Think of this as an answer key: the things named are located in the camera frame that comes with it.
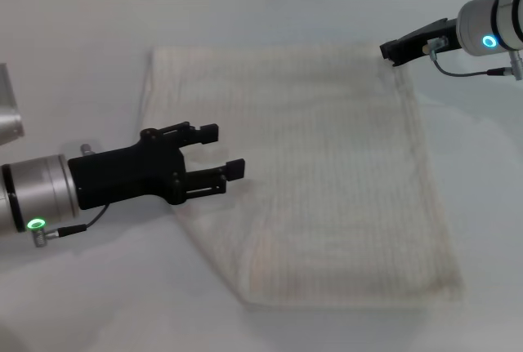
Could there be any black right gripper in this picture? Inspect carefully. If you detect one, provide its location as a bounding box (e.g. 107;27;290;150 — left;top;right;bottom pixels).
379;18;463;68

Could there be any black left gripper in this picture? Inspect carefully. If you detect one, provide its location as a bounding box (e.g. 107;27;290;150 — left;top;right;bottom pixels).
67;121;246;212

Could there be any white ribbed towel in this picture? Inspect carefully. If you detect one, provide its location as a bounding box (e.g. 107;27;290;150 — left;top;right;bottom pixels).
136;41;467;313

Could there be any right arm thin grey cable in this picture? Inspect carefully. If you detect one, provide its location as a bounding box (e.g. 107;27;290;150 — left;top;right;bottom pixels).
427;37;523;82

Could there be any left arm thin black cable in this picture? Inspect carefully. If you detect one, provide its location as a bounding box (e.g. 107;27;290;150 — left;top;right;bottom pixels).
30;203;110;249

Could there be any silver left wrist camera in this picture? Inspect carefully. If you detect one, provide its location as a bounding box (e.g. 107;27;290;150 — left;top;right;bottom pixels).
0;63;25;149

